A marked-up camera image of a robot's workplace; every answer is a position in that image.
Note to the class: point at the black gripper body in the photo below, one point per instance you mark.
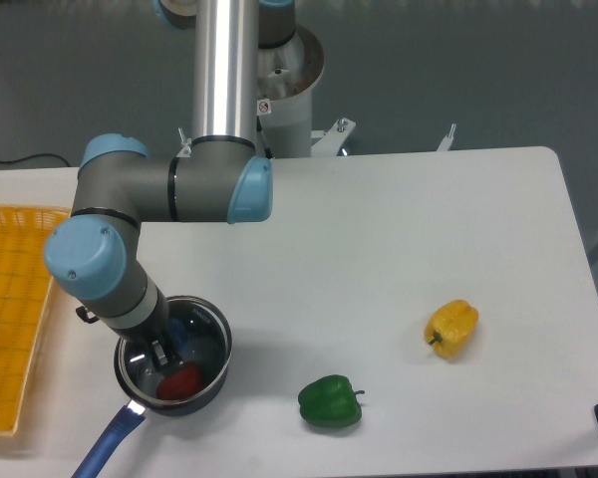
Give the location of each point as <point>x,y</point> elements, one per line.
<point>145,327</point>

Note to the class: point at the glass pot lid blue knob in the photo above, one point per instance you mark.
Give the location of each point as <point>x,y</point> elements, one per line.
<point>199,333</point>

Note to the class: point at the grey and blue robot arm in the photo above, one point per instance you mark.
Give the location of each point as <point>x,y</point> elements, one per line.
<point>93,254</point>

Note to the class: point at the red bell pepper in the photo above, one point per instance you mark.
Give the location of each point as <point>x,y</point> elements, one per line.
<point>181,385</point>

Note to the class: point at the yellow woven basket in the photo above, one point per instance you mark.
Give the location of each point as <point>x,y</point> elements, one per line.
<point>25,288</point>

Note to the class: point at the green bell pepper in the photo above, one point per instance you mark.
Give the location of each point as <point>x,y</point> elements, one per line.
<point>330,402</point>

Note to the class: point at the yellow bell pepper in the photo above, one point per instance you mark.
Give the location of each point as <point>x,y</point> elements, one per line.
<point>450,328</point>

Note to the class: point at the dark pot with blue handle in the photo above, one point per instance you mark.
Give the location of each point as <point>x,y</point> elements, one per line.
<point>126,420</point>

